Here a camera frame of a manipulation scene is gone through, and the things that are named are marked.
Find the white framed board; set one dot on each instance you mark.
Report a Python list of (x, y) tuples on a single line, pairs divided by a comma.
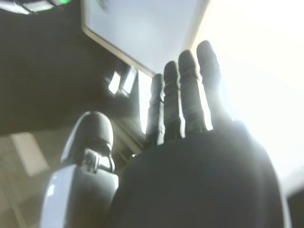
[(142, 28)]

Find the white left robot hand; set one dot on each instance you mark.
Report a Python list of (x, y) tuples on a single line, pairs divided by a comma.
[(194, 185)]

